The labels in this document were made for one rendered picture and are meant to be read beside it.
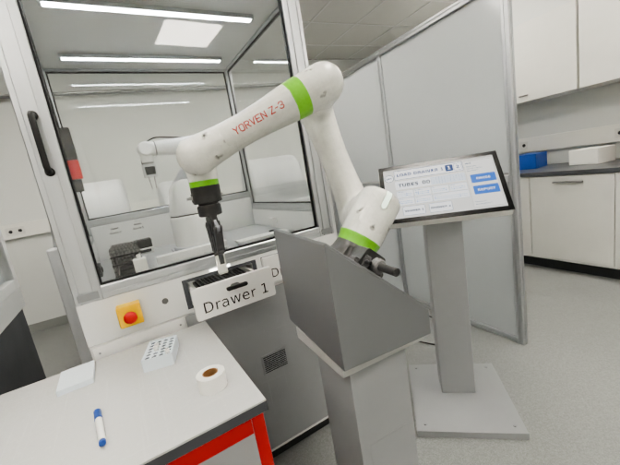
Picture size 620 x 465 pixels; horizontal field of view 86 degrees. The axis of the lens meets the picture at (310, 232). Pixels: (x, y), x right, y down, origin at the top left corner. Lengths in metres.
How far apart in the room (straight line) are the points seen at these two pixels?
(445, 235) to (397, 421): 0.84
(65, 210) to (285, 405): 1.15
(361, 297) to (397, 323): 0.14
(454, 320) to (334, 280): 1.09
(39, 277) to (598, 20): 5.76
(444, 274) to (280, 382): 0.89
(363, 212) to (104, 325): 0.92
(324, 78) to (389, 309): 0.65
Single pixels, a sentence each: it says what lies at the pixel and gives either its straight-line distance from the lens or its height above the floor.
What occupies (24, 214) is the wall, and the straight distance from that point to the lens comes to 4.66.
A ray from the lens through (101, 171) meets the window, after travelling 1.29.
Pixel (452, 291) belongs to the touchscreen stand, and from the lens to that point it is 1.72.
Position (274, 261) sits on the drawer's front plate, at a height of 0.90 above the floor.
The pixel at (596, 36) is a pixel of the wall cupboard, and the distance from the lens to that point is 3.83.
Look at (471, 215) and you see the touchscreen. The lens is 1.53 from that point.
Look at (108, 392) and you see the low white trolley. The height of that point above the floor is 0.76.
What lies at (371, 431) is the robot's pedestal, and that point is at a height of 0.49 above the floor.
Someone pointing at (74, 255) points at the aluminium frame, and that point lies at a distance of 1.28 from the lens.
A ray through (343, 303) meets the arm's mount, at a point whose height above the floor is 0.93.
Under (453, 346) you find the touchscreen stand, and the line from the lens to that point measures 1.85.
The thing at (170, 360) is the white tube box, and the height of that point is 0.78.
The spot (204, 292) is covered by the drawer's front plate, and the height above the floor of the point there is 0.91.
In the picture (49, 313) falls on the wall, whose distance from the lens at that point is 4.80.
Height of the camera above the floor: 1.25
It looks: 11 degrees down
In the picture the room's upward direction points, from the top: 9 degrees counter-clockwise
